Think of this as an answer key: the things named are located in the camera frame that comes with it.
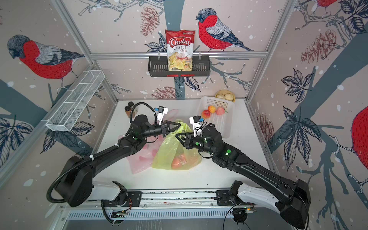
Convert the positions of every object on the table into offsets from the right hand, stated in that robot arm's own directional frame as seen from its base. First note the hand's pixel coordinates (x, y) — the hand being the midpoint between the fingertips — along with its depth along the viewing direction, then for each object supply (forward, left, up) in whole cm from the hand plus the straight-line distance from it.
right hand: (177, 135), depth 66 cm
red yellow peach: (+32, -17, -23) cm, 43 cm away
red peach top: (+36, -28, -23) cm, 51 cm away
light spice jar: (+37, +41, -19) cm, 58 cm away
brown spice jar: (+32, +42, -19) cm, 56 cm away
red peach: (-2, -1, -22) cm, 22 cm away
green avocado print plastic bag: (-5, +3, -12) cm, 13 cm away
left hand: (+6, -2, 0) cm, 6 cm away
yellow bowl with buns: (+55, -35, -24) cm, 70 cm away
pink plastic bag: (-1, +24, -28) cm, 37 cm away
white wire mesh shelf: (+7, +58, +3) cm, 59 cm away
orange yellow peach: (+37, -22, -23) cm, 49 cm away
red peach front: (-5, +2, -22) cm, 23 cm away
